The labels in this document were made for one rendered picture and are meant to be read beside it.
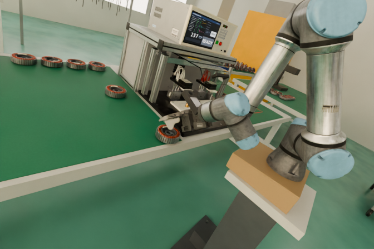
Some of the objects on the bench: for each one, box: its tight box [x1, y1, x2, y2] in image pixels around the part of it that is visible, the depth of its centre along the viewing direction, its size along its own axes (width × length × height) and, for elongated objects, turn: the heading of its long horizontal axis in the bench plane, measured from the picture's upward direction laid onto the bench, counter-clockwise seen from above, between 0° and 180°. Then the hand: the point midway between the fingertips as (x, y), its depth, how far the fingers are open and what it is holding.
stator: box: [155, 125, 181, 144], centre depth 85 cm, size 11×11×4 cm
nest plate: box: [170, 101, 190, 112], centre depth 116 cm, size 15×15×1 cm
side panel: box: [117, 29, 148, 92], centre depth 121 cm, size 28×3×32 cm, turn 6°
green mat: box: [0, 56, 182, 182], centre depth 96 cm, size 94×61×1 cm, turn 6°
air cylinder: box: [167, 88, 181, 99], centre depth 124 cm, size 5×8×6 cm
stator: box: [105, 85, 126, 98], centre depth 106 cm, size 11×11×4 cm
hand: (172, 117), depth 82 cm, fingers open, 14 cm apart
